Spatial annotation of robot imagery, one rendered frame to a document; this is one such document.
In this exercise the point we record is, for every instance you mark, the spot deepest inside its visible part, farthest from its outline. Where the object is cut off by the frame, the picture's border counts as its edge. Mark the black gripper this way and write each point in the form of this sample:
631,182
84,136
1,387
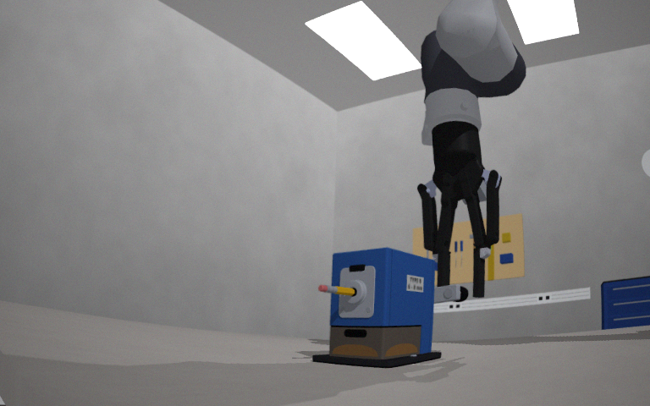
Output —
458,175

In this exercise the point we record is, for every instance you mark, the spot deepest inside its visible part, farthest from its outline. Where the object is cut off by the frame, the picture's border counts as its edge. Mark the blue pencil sharpener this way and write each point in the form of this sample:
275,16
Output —
382,310

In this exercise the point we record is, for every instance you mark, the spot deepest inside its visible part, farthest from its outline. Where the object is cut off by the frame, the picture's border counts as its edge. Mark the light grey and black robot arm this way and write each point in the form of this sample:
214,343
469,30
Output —
481,62

